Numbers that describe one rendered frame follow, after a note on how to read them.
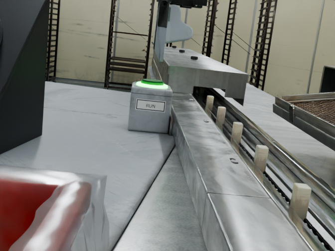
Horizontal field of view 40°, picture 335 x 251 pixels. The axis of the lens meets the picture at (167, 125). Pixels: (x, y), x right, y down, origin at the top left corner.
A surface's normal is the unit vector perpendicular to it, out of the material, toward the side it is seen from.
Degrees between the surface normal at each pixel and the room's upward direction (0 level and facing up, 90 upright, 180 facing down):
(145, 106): 90
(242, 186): 0
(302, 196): 90
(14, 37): 47
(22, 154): 0
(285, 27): 90
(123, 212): 0
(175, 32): 74
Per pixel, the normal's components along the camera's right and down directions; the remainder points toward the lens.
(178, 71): 0.06, 0.21
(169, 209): 0.11, -0.97
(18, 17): -0.04, -0.54
